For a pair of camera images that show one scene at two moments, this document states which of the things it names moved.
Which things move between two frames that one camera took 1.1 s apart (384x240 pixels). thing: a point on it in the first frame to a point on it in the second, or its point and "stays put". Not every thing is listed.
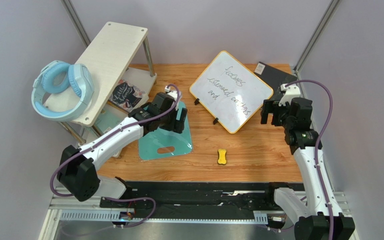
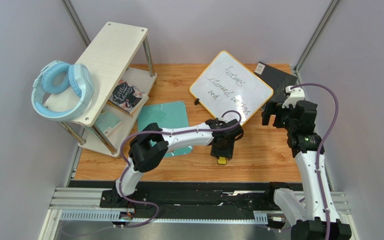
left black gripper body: (169, 122) to (226, 150)
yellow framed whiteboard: (230, 92) stays put
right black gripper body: (271, 111) stays put
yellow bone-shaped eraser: (222, 156) stays put
